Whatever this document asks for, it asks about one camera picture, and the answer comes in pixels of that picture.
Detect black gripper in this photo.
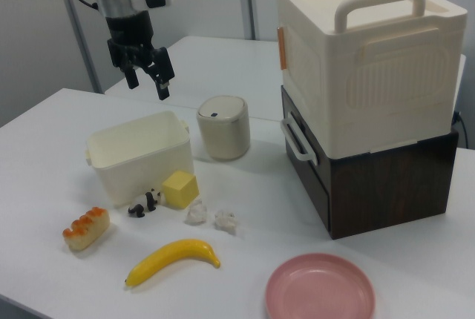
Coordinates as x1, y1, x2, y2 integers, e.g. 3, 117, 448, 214
105, 10, 176, 102

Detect yellow cube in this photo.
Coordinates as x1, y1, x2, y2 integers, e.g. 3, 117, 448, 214
161, 170, 200, 210

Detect open cream plastic box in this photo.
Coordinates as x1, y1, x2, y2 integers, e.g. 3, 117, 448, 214
85, 110, 194, 209

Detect small beige lidded bin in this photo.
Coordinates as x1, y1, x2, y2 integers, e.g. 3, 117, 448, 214
195, 96, 252, 161

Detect panda figurine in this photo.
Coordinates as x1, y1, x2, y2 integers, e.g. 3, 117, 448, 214
144, 188, 167, 211

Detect copper latch strip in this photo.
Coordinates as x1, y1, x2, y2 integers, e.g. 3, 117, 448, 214
277, 26, 288, 72

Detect crumpled white paper ball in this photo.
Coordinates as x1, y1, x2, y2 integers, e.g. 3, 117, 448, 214
184, 200, 209, 226
214, 208, 238, 235

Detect toy bread with orange topping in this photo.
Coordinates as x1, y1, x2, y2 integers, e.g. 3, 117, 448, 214
62, 206, 111, 251

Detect yellow toy banana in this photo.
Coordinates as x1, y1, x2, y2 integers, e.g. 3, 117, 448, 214
124, 238, 221, 290

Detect dark wood drawer cabinet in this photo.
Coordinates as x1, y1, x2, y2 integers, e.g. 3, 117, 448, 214
280, 85, 459, 240

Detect pink plate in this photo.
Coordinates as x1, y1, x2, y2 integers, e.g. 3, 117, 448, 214
264, 253, 376, 319

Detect white drawer handle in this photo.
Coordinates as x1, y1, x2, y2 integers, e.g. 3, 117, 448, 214
280, 117, 319, 166

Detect cream storage box with handle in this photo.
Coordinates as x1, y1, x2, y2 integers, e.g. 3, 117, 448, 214
275, 0, 468, 155

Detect black wall cable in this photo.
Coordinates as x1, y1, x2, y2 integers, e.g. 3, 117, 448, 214
451, 110, 469, 148

